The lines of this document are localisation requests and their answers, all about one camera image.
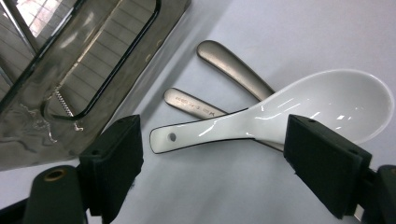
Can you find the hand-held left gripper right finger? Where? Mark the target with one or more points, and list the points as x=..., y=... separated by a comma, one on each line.
x=327, y=165

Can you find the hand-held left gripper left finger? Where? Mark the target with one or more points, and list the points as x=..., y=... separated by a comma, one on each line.
x=113, y=161

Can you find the white ceramic spoon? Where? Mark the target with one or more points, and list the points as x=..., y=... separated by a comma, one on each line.
x=327, y=99

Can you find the smoky clear plastic bin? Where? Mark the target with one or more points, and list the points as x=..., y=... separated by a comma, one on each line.
x=62, y=93

